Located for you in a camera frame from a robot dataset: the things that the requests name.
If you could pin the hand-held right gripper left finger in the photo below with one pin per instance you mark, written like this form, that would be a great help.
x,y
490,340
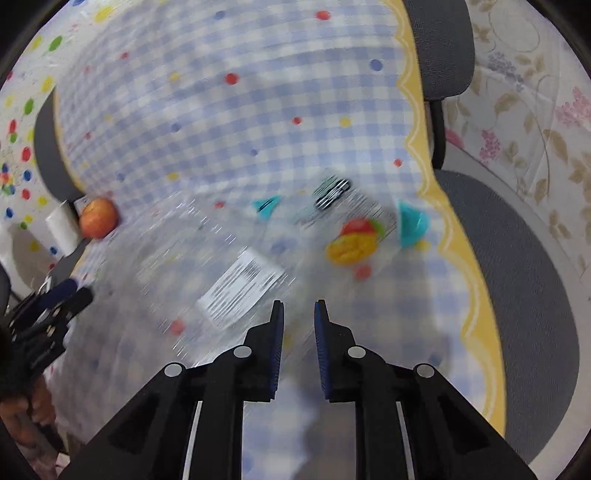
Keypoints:
x,y
277,350

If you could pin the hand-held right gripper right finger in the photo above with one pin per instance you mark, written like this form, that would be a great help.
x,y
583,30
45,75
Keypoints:
x,y
322,350

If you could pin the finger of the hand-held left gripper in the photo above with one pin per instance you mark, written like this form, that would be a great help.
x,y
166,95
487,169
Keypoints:
x,y
60,289
76,300

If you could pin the clear fruit print plastic bag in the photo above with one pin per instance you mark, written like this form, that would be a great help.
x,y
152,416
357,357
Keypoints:
x,y
240,281

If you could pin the person's left hand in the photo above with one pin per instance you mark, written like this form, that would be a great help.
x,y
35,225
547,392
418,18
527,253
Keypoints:
x,y
39,406

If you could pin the white toilet paper roll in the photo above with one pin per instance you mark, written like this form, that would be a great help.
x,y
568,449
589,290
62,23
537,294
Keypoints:
x,y
64,228

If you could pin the red apple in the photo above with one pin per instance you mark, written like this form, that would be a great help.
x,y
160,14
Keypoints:
x,y
98,218

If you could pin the blue checkered dotted blanket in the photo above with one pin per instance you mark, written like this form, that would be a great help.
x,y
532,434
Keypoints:
x,y
231,115

